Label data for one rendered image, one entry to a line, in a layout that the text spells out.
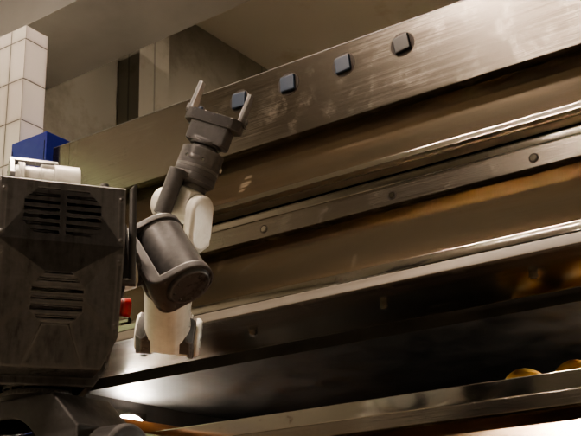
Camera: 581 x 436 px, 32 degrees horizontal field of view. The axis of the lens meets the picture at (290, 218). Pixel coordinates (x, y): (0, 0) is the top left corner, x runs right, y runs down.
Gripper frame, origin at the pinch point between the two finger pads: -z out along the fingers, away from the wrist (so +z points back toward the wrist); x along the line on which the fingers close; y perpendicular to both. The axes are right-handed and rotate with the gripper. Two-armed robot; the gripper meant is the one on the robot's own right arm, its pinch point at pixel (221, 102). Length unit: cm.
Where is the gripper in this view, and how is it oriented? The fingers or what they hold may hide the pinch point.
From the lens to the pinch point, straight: 207.6
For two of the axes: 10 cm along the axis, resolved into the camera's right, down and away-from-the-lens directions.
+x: -9.3, -2.9, 2.2
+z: -3.2, 9.3, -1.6
